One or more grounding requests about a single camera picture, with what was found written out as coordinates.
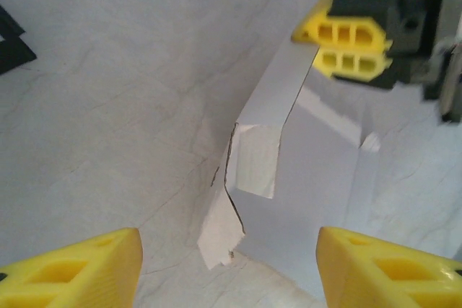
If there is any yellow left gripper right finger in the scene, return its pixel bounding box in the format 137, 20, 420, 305
317, 226, 462, 308

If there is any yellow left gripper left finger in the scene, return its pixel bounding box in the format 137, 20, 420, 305
0, 227, 144, 308

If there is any white paper box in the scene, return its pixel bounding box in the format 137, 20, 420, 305
196, 0, 383, 300

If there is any black white checkerboard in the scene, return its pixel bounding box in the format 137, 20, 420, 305
0, 4, 37, 76

